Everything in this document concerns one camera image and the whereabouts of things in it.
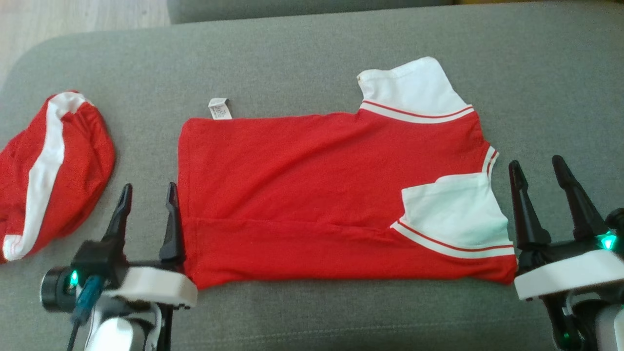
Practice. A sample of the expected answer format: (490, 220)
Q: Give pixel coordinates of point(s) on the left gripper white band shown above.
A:
(156, 287)

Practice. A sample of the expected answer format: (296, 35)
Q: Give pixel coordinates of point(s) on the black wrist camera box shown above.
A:
(618, 222)
(100, 258)

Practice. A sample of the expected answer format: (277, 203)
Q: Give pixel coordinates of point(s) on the narrow grey sofa seat cushion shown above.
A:
(292, 9)

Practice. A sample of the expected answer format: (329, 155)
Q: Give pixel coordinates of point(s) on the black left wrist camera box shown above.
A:
(100, 258)

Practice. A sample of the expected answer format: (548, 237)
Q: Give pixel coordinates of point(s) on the red shorts with white stripe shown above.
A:
(78, 161)

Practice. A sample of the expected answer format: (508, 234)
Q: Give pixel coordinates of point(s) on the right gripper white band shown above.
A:
(570, 275)

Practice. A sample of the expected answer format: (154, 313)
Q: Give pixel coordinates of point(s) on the red shirt with white sleeves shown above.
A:
(292, 195)

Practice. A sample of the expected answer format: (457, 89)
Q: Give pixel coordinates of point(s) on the large grey sofa seat cushion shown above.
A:
(341, 317)

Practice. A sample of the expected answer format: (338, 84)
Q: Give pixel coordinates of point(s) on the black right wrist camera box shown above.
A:
(618, 222)

